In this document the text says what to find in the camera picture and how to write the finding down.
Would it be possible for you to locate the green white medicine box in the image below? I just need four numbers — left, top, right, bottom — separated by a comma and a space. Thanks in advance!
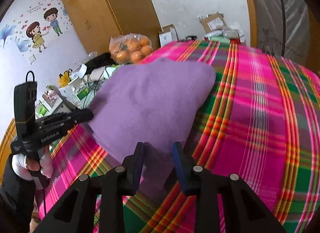
68, 77, 89, 101

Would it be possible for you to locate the cartoon couple wall sticker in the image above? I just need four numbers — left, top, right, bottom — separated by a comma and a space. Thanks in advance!
25, 7, 63, 53

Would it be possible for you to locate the plastic covered doorway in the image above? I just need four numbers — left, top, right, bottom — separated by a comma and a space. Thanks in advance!
254, 0, 310, 65

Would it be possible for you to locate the white carton box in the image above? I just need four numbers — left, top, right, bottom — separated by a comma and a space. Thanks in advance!
159, 24, 178, 47

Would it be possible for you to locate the pink plaid bed cover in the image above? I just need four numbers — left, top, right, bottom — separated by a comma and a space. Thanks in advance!
45, 41, 319, 232

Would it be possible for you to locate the purple knit sweater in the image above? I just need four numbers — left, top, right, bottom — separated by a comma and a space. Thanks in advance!
84, 58, 216, 200

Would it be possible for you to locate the grey drawer cabinet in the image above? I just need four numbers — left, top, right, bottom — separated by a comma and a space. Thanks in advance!
35, 85, 76, 119

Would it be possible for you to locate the black cable on table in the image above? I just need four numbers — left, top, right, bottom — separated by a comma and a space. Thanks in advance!
82, 65, 112, 109

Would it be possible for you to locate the cardboard box with label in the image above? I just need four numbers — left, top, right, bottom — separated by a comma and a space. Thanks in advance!
200, 12, 227, 33

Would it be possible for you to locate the yellow shopping bag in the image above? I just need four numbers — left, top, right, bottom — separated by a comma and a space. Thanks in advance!
58, 70, 72, 88

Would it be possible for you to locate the bag of oranges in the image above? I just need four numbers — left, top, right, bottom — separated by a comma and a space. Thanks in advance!
109, 33, 153, 64

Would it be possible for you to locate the wooden wardrobe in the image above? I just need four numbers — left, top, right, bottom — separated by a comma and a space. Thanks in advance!
62, 0, 161, 54

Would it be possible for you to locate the left hand white glove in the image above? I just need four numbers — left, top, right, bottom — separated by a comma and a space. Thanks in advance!
11, 146, 53, 189

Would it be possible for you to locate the left forearm black sleeve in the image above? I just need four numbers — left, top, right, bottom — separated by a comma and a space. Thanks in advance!
1, 154, 36, 232

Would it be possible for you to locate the black folded cloth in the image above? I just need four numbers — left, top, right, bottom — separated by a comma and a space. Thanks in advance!
85, 52, 117, 75

